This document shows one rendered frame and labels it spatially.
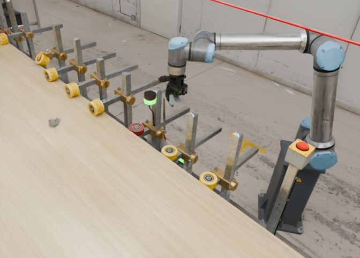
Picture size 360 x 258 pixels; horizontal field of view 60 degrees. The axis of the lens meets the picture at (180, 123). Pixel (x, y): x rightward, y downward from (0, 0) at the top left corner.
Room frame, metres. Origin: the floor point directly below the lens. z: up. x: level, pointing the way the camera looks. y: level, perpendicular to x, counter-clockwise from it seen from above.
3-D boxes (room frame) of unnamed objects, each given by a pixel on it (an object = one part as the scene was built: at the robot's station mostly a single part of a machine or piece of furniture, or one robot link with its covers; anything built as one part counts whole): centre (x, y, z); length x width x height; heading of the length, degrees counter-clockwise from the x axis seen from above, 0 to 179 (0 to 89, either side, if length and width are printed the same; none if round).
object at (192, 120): (1.21, -0.06, 0.86); 0.03 x 0.03 x 0.48; 49
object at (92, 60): (1.94, 0.68, 0.95); 0.50 x 0.04 x 0.04; 139
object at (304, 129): (1.55, -0.81, 0.79); 0.17 x 0.15 x 0.18; 179
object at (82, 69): (1.88, 0.71, 0.95); 0.13 x 0.06 x 0.05; 49
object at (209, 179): (0.99, -0.15, 0.85); 0.08 x 0.08 x 0.11
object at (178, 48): (1.40, 0.03, 1.32); 0.10 x 0.09 x 0.12; 89
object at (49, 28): (2.44, 1.24, 0.95); 0.50 x 0.04 x 0.04; 139
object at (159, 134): (1.39, 0.15, 0.85); 0.13 x 0.06 x 0.05; 49
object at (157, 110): (1.37, 0.13, 0.87); 0.03 x 0.03 x 0.48; 49
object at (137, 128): (1.32, 0.23, 0.85); 0.08 x 0.08 x 0.11
